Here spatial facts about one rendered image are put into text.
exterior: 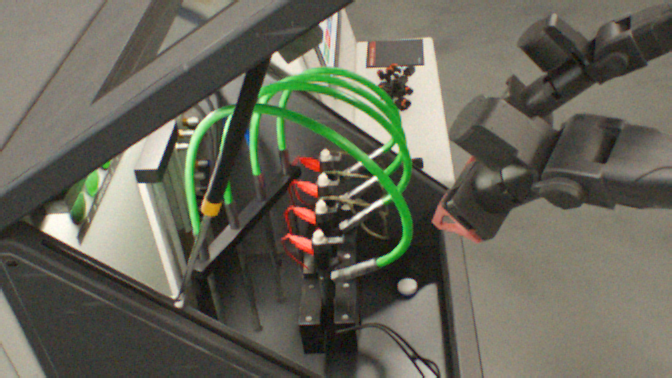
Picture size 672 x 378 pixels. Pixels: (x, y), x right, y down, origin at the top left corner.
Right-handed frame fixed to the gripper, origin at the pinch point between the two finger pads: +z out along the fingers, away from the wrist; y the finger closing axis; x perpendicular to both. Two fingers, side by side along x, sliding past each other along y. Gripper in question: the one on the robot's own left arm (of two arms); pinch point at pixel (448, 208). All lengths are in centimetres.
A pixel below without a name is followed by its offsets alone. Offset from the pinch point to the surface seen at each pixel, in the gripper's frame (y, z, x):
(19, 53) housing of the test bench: 11, 30, -56
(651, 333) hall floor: -88, 107, 118
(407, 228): 0.0, 10.9, 0.3
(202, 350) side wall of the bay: 30.0, 13.5, -11.3
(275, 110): -0.3, 12.0, -24.0
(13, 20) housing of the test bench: 4, 39, -63
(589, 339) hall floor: -75, 116, 104
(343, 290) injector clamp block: -1.5, 46.3, 7.5
